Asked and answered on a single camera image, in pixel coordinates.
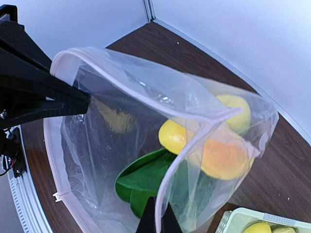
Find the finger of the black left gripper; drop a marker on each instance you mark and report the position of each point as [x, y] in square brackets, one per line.
[25, 100]
[22, 62]

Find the toy bok choy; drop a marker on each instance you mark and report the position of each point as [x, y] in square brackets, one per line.
[142, 178]

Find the orange toy mango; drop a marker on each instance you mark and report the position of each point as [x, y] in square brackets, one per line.
[227, 161]

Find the clear zip top bag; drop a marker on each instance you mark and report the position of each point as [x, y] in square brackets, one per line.
[86, 157]

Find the yellow toy lemon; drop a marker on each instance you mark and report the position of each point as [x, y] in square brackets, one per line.
[172, 137]

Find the dark green toy cucumber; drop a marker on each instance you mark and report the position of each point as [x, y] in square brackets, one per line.
[191, 193]

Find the brown toy bun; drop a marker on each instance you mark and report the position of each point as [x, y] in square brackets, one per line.
[118, 122]

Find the green plastic basket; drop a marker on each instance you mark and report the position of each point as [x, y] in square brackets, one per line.
[240, 219]

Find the beige toy walnut ball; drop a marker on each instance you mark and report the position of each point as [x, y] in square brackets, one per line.
[283, 229]

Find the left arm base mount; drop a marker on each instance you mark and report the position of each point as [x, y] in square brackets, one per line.
[12, 149]

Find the aluminium front rail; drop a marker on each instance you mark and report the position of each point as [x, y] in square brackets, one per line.
[27, 203]

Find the left aluminium frame post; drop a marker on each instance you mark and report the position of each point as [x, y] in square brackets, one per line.
[149, 10]

